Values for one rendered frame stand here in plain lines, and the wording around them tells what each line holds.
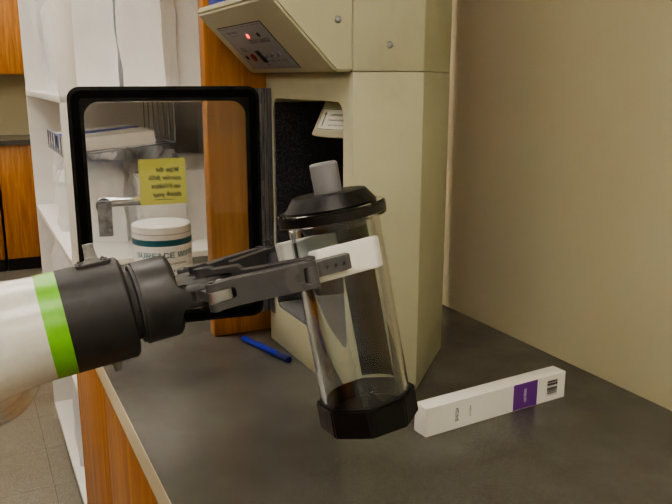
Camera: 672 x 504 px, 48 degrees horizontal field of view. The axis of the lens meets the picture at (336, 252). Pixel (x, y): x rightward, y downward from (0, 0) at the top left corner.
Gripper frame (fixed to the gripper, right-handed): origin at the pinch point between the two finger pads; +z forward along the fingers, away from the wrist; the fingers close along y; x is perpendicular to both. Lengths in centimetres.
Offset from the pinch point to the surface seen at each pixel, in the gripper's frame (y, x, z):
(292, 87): 43.0, -19.1, 14.9
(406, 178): 24.8, -3.1, 22.3
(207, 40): 58, -30, 7
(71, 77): 136, -36, -9
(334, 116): 34.7, -13.5, 17.5
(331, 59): 22.1, -20.5, 13.1
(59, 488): 203, 94, -39
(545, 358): 32, 33, 46
